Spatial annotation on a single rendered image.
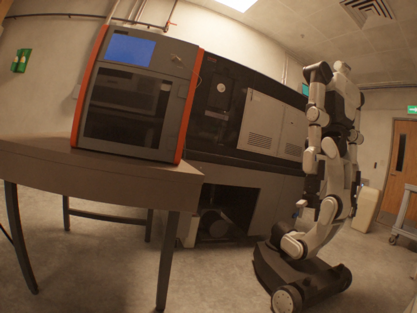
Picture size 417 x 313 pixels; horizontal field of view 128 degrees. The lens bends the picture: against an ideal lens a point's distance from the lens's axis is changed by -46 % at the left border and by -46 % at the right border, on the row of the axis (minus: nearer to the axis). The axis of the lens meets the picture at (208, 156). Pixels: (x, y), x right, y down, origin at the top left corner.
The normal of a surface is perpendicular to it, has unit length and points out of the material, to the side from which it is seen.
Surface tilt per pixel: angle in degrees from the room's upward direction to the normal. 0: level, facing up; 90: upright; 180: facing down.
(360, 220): 93
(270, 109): 90
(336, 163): 90
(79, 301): 0
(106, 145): 90
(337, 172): 115
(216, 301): 0
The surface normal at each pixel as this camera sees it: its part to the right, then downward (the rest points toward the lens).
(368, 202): -0.92, -0.11
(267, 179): 0.36, 0.14
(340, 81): -0.44, -0.11
